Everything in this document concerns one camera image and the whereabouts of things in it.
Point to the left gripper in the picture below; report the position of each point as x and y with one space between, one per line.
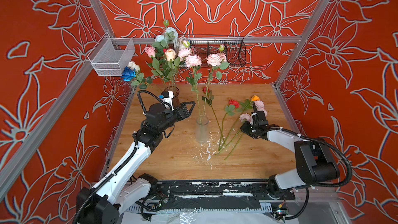
188 113

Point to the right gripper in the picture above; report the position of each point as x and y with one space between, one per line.
244 127

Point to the clear glass vase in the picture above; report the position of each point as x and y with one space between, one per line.
202 130

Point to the dark ribbed glass vase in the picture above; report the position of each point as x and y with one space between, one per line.
176 91

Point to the pink carnation spray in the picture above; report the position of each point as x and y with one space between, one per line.
194 62
215 61

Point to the white rose stem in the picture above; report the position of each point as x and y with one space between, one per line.
179 43
133 66

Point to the peach rose stem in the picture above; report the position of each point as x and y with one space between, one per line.
170 56

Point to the blue rose stem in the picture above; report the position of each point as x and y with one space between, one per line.
125 77

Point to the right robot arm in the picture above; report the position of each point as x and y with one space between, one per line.
317 162

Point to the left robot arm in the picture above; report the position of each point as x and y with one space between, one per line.
109 198

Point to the dark red rose stem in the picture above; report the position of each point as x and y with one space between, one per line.
229 111

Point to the small circuit board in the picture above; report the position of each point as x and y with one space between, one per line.
280 212

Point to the black wire wall basket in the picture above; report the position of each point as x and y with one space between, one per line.
232 47

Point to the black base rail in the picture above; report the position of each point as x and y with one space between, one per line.
218 195

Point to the clear acrylic wall bin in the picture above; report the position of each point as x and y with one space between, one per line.
110 55

